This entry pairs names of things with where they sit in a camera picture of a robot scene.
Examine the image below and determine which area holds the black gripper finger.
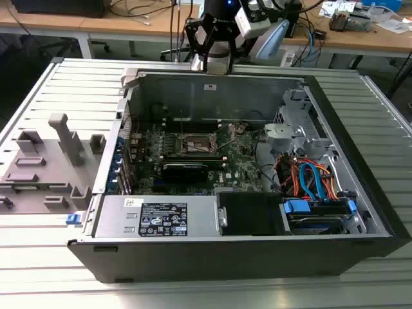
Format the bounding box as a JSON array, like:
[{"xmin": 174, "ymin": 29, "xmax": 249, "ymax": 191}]
[
  {"xmin": 225, "ymin": 24, "xmax": 248, "ymax": 73},
  {"xmin": 184, "ymin": 18, "xmax": 210, "ymax": 64}
]

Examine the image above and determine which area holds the CPU cooler heat sink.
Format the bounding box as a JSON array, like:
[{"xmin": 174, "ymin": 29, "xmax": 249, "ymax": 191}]
[{"xmin": 328, "ymin": 8, "xmax": 352, "ymax": 32}]

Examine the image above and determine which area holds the CPU socket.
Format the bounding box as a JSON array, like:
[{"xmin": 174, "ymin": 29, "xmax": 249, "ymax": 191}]
[{"xmin": 176, "ymin": 131, "xmax": 223, "ymax": 157}]

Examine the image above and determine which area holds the black office chair base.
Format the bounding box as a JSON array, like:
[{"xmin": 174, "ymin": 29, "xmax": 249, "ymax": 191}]
[{"xmin": 160, "ymin": 47, "xmax": 187, "ymax": 62}]

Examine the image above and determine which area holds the pale blue teach pendant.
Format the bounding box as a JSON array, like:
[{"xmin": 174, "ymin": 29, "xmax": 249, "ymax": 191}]
[{"xmin": 249, "ymin": 17, "xmax": 290, "ymax": 64}]

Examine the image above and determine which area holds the black speaker box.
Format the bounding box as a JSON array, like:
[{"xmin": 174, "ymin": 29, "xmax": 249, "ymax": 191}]
[{"xmin": 283, "ymin": 0, "xmax": 303, "ymax": 39}]

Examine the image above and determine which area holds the grey case latch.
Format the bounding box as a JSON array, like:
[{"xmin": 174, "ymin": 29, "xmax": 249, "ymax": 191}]
[{"xmin": 120, "ymin": 68, "xmax": 145, "ymax": 89}]

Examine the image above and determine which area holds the metal drive cage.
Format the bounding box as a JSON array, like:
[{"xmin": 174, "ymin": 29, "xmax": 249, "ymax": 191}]
[{"xmin": 272, "ymin": 88, "xmax": 326, "ymax": 129}]

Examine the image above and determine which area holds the white printed leaflet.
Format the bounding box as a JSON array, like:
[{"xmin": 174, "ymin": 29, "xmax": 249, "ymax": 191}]
[{"xmin": 319, "ymin": 1, "xmax": 357, "ymax": 17}]

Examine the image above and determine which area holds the green motherboard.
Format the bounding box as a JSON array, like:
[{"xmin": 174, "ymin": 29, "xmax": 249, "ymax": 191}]
[{"xmin": 127, "ymin": 120, "xmax": 268, "ymax": 197}]

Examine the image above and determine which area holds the grey metal device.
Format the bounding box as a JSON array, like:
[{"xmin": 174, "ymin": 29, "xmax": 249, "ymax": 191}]
[{"xmin": 349, "ymin": 12, "xmax": 373, "ymax": 33}]

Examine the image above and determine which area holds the black computer box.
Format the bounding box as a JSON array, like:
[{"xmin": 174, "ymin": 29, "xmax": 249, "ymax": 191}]
[{"xmin": 11, "ymin": 0, "xmax": 107, "ymax": 19}]

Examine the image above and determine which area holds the wooden desk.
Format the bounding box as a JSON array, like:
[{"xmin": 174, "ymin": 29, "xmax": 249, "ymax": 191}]
[
  {"xmin": 0, "ymin": 0, "xmax": 207, "ymax": 61},
  {"xmin": 278, "ymin": 0, "xmax": 412, "ymax": 70}
]

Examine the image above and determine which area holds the black graphics card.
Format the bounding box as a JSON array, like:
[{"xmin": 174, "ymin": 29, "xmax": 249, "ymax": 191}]
[{"xmin": 160, "ymin": 162, "xmax": 210, "ymax": 184}]

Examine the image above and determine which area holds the white paper sheet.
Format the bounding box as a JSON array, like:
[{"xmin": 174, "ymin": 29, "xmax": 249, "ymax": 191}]
[{"xmin": 375, "ymin": 17, "xmax": 412, "ymax": 35}]

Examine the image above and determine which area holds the grey parts rack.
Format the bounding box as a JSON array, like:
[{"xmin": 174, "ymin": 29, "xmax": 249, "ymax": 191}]
[{"xmin": 0, "ymin": 113, "xmax": 109, "ymax": 216}]

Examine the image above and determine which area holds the hard disk blue carrier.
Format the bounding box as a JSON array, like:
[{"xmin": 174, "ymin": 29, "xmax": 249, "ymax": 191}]
[{"xmin": 279, "ymin": 196, "xmax": 359, "ymax": 236}]

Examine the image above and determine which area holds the silver power supply unit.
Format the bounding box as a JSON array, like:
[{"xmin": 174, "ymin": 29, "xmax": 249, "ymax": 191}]
[{"xmin": 91, "ymin": 194, "xmax": 223, "ymax": 239}]

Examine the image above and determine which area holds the black PC case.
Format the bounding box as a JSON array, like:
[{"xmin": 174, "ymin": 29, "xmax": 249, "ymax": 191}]
[{"xmin": 66, "ymin": 66, "xmax": 412, "ymax": 285}]

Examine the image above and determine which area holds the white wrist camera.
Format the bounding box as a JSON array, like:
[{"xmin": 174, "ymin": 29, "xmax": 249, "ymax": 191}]
[{"xmin": 234, "ymin": 6, "xmax": 271, "ymax": 36}]

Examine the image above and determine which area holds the blue hanging cable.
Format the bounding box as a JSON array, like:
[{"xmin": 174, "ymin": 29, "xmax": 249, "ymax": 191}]
[{"xmin": 307, "ymin": 25, "xmax": 323, "ymax": 64}]

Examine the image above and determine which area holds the silver support bracket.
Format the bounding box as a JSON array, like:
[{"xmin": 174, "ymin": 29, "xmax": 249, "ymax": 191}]
[{"xmin": 263, "ymin": 124, "xmax": 306, "ymax": 142}]

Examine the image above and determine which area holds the thick black wire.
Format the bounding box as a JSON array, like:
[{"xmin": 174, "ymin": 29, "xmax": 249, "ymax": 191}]
[{"xmin": 252, "ymin": 128, "xmax": 281, "ymax": 194}]

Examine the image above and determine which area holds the blue data wire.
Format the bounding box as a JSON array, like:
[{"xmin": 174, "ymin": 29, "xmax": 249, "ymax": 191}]
[{"xmin": 298, "ymin": 162, "xmax": 326, "ymax": 202}]

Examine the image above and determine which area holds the orange power wire bundle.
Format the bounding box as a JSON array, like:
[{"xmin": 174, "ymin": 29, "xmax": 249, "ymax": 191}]
[{"xmin": 275, "ymin": 153, "xmax": 341, "ymax": 202}]

